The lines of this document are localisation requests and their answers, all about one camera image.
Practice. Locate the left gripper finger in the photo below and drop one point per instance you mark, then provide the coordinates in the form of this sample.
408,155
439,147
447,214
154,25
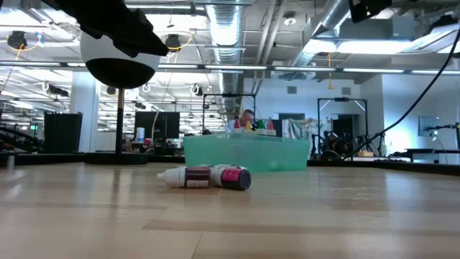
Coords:
133,36

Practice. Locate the red-capped food coloring bottle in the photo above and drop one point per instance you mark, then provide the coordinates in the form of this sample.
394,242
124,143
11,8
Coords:
237,125

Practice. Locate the yellow-capped orange food coloring bottle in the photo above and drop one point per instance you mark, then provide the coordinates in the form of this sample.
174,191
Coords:
248,126

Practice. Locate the pink-capped food coloring bottle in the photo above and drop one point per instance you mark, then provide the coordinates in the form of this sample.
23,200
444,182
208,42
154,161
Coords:
271,126

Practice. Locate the small dark red coloring bottle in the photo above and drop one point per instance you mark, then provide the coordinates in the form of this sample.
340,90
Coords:
196,177

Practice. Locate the green-capped food coloring bottle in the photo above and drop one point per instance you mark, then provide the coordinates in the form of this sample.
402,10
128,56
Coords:
261,126

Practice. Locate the small pink food coloring bottle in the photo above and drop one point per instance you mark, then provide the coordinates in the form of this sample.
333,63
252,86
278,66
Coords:
231,176

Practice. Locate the black monitor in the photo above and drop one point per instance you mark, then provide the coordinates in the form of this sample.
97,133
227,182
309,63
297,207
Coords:
158,124

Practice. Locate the white jar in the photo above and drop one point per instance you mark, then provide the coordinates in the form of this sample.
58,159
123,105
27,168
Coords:
140,134

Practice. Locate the black cabinet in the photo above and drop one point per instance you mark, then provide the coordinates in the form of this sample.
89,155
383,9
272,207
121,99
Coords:
63,133

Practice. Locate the person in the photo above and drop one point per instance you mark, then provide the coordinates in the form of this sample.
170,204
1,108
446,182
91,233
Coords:
246,118

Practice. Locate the green translucent plastic bin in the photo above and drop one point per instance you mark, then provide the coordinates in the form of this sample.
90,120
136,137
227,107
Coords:
251,151

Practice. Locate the black aluminium table frame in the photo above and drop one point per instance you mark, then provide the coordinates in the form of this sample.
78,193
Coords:
54,158

